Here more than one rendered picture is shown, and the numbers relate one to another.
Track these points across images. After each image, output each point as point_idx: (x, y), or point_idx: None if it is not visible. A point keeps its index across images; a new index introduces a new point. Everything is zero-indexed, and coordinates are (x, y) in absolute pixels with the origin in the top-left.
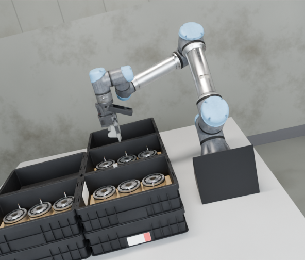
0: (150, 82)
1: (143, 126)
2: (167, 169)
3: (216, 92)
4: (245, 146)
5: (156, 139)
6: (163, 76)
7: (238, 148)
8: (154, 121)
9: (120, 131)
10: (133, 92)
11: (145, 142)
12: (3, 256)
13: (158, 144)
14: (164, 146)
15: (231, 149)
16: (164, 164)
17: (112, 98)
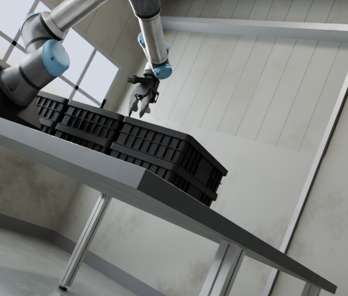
0: (146, 46)
1: (190, 152)
2: (59, 115)
3: (50, 12)
4: None
5: (120, 123)
6: (143, 33)
7: None
8: (168, 128)
9: (140, 111)
10: (150, 63)
11: None
12: None
13: (115, 130)
14: (82, 103)
15: (0, 59)
16: (64, 110)
17: (149, 70)
